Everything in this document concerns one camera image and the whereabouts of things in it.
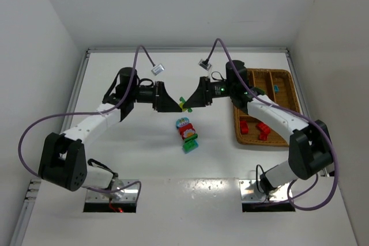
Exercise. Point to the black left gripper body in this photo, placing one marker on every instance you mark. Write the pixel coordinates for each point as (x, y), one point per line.
(156, 95)

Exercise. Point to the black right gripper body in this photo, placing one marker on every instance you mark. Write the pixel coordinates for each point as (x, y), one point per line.
(206, 91)

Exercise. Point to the lime curved lego piece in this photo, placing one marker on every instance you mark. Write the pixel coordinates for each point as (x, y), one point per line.
(181, 105)

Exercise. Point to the green and blue lego stack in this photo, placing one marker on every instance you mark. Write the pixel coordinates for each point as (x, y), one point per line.
(190, 146)

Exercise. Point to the small red lego brick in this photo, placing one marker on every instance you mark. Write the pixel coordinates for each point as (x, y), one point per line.
(263, 128)

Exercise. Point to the red curved lego brick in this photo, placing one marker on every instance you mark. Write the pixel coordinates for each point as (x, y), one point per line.
(263, 136)

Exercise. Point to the red long lego brick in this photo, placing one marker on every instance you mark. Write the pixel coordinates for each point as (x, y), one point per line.
(243, 127)

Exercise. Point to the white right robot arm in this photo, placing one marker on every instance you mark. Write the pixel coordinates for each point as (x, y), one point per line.
(308, 150)

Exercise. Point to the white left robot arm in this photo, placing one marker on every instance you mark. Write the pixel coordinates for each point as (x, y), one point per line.
(64, 160)

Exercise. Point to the red flower picture lego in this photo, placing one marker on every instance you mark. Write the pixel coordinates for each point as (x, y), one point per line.
(186, 131)

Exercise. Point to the green flat lego base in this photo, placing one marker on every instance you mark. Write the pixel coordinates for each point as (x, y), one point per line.
(193, 137)

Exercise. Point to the dark green lego in basket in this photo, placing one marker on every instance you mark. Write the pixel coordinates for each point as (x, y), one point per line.
(259, 91)

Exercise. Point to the wicker divided basket tray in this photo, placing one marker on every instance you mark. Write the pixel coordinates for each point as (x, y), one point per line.
(276, 119)

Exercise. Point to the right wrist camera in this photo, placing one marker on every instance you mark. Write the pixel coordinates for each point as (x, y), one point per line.
(205, 64)

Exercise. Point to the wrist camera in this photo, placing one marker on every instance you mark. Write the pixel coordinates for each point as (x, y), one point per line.
(205, 64)
(157, 69)

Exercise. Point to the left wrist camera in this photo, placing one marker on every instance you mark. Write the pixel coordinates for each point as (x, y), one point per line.
(157, 69)

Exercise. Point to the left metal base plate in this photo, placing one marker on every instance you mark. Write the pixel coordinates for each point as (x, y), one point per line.
(125, 192)

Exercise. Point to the metal base plate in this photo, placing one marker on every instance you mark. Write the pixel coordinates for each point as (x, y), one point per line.
(125, 192)
(249, 193)

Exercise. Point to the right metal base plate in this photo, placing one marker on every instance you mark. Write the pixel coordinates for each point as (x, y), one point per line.
(249, 193)

